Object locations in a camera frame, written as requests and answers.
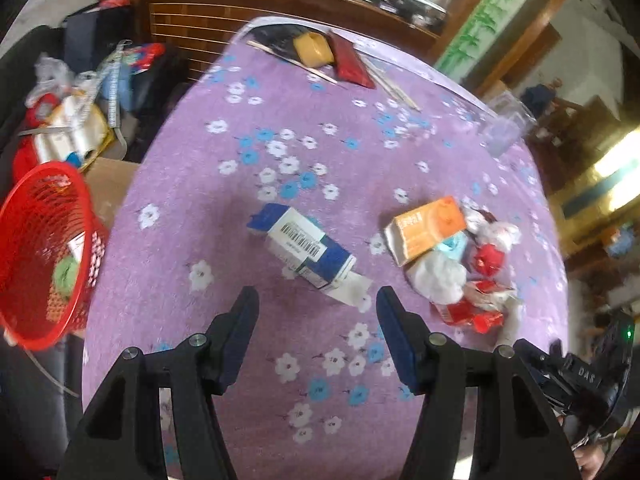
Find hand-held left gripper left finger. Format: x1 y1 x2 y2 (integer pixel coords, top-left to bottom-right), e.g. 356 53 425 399
57 286 261 480

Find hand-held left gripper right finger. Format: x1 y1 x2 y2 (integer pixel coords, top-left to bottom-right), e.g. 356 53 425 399
375 286 583 480

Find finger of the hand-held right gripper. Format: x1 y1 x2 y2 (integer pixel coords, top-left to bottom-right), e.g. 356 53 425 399
515 339 563 386

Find white tissue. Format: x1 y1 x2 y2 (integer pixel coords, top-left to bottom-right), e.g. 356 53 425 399
405 250 468 305

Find orange and white box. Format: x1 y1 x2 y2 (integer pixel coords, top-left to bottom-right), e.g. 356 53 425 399
384 196 468 268

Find blue and white carton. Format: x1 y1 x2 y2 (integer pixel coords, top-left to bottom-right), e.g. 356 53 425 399
248 203 373 307

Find white plastic bag red print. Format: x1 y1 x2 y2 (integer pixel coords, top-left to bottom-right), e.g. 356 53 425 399
462 205 522 253

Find red plastic mesh basket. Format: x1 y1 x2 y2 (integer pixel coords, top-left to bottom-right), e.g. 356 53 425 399
0 161 110 351

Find red and white wrapper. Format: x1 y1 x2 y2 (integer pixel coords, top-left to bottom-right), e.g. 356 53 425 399
465 280 518 308

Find teal tissue packet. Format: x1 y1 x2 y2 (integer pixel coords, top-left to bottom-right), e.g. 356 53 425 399
434 234 471 262

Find purple floral tablecloth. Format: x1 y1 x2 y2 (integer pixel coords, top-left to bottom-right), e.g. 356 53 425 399
82 16 571 480

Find green item in basket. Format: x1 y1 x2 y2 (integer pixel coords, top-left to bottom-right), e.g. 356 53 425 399
52 255 83 301

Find cardboard box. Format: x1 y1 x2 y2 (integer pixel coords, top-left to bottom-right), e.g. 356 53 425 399
85 157 141 231

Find clear plastic pitcher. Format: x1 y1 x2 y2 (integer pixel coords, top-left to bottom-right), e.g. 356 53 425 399
481 92 538 158

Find pale wrapped chopsticks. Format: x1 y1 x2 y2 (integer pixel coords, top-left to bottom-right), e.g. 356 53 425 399
360 55 422 111

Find dark jacket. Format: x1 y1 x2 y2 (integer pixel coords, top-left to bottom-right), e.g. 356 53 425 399
522 84 556 117

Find yellow container with white rolls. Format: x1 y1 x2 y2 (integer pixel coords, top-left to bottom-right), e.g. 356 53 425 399
30 95 127 171

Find blue cloth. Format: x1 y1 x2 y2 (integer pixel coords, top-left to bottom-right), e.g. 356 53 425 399
102 67 135 111

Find measuring tape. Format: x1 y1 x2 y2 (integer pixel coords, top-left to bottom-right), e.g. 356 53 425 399
80 42 127 132

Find red foil pouch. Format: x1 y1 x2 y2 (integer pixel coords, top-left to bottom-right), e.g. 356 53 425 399
327 32 376 90

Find wooden chopstick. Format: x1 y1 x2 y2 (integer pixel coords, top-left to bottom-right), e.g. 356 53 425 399
246 40 338 85

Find red and blue toy package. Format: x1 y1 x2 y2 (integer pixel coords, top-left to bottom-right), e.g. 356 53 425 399
122 42 166 78

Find yellow tape roll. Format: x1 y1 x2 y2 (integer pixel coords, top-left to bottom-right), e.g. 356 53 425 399
292 31 333 67

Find black tray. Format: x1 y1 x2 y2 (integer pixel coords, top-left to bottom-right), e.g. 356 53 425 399
248 25 306 61

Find wooden counter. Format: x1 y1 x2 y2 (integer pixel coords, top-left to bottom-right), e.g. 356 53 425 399
100 0 441 83

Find clear plastic bag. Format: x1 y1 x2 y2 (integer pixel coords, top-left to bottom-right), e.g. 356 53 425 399
25 57 96 106

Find dark paper bag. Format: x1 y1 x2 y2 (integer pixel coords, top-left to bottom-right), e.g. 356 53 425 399
62 7 133 73

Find black sofa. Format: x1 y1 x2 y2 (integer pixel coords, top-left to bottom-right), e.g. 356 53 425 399
0 25 68 136

